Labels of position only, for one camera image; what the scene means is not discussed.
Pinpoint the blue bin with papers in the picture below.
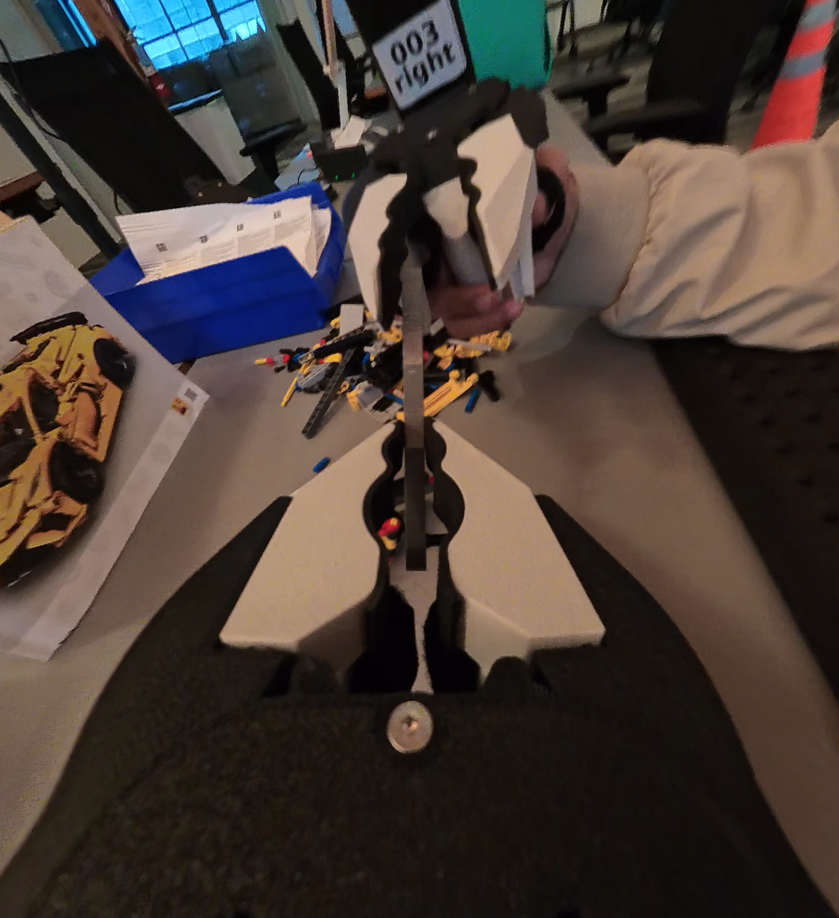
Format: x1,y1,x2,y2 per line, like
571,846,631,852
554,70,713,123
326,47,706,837
117,197,334,277

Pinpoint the wooden stick stand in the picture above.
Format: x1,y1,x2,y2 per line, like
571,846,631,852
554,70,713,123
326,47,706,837
319,0,352,126

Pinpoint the black perforated panel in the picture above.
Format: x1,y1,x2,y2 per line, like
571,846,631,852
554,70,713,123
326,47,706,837
652,337,839,761

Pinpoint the white car instruction booklet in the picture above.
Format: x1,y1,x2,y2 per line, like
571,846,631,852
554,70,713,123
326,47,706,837
0,215,211,661

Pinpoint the long dark grey beam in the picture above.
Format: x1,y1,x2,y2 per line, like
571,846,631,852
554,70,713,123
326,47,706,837
400,251,436,572

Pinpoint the pile of brick pieces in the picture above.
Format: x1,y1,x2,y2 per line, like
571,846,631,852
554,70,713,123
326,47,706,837
254,305,513,438

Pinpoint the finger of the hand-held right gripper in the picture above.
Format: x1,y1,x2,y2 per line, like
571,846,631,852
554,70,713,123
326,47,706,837
346,171,427,332
455,115,539,302

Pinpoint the person's right forearm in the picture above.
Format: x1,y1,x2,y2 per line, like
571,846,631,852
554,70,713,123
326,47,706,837
534,108,839,374

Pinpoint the blue plastic storage box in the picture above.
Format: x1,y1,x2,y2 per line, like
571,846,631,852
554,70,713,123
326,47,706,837
89,183,349,363

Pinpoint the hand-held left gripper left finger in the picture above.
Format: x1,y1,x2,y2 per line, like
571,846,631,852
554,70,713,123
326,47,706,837
218,420,422,694

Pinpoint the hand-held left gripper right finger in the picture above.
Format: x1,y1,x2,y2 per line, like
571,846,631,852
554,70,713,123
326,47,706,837
425,420,607,694

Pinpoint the orange traffic cone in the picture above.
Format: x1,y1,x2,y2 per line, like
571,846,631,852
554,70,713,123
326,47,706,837
749,0,839,152

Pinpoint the large black panel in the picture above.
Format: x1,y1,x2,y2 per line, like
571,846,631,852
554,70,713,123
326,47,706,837
0,39,230,216

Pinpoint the person's right hand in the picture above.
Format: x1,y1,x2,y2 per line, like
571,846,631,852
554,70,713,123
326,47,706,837
430,147,579,339

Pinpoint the teal green storage box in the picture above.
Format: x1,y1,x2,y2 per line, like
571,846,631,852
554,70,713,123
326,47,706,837
458,0,553,90

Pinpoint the black device with green light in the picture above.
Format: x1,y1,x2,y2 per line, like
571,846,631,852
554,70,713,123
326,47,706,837
312,143,371,184

